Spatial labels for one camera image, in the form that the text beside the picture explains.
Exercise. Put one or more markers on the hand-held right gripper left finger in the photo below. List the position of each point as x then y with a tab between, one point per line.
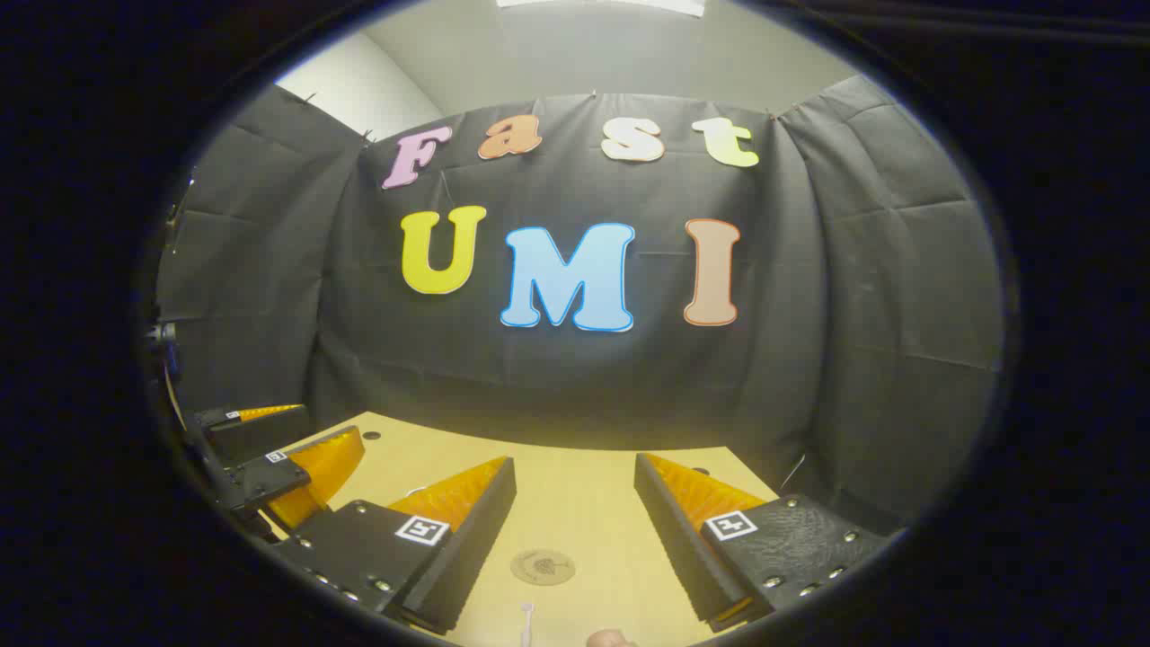
467	548

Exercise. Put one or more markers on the black backdrop cloth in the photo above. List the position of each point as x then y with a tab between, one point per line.
791	296

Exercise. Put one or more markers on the round cork coaster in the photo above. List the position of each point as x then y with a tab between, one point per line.
543	567

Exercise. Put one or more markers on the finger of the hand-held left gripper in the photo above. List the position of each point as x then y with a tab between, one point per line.
269	481
260	433

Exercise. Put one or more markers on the light wooden desktop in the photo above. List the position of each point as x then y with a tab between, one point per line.
575	503

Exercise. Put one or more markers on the pale pink toothbrush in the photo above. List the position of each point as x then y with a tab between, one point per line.
528	613

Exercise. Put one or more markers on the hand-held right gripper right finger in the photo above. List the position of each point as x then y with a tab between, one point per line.
678	539

